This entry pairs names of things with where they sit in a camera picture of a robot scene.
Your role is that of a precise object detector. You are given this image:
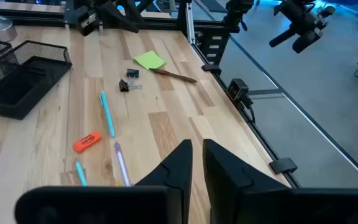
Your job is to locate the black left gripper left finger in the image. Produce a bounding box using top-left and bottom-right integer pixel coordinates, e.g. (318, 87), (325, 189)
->
(14, 139), (194, 224)

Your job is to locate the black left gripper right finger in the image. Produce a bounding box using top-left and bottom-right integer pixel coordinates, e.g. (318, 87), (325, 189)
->
(202, 138), (358, 224)

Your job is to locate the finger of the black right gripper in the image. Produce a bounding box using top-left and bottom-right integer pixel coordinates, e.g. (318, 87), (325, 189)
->
(122, 0), (155, 20)
(96, 0), (140, 34)

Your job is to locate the purple pen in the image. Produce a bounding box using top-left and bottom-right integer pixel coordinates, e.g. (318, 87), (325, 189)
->
(113, 141), (133, 187)

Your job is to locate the green sticky note pad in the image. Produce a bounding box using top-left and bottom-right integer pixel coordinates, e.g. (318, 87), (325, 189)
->
(133, 50), (168, 71)

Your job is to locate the black binder clip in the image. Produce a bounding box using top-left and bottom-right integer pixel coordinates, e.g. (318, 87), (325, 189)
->
(126, 68), (140, 85)
(118, 78), (143, 93)

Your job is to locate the brown wooden pencil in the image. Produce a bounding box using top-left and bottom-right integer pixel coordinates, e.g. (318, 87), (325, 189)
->
(149, 67), (198, 84)

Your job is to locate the teal pen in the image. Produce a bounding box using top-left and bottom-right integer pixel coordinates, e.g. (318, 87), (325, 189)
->
(99, 90), (116, 138)
(75, 161), (89, 187)

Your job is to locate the orange eraser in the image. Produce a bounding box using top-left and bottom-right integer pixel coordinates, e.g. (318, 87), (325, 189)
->
(73, 130), (103, 154)

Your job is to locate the black mesh desk organizer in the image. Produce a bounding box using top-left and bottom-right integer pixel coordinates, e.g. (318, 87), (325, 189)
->
(0, 37), (73, 121)

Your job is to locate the black table edge clamp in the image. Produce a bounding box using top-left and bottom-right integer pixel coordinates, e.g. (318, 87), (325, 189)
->
(201, 63), (223, 75)
(268, 157), (298, 175)

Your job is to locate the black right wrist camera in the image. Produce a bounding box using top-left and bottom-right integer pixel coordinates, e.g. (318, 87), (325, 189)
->
(74, 6), (99, 37)

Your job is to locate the black aluminium table frame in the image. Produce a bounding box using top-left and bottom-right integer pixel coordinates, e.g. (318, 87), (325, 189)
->
(0, 0), (241, 68)

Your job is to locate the black table camera cable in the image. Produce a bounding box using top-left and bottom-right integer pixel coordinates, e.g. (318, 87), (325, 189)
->
(246, 101), (257, 124)

